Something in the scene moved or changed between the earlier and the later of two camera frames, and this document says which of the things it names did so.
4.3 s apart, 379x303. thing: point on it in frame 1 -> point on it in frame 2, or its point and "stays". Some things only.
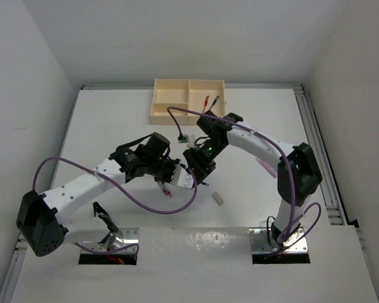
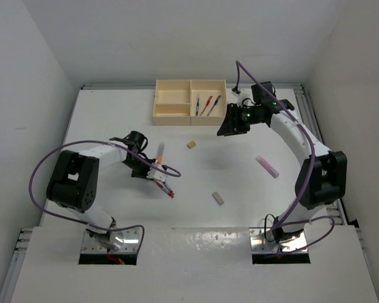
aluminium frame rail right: x=335 y=205 stays
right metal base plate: x=259 y=244 stays
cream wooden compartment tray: x=187 y=93 stays
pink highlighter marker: x=267 y=167 stays
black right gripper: x=201 y=168 -> x=231 y=125
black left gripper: x=172 y=162 -> x=143 y=175
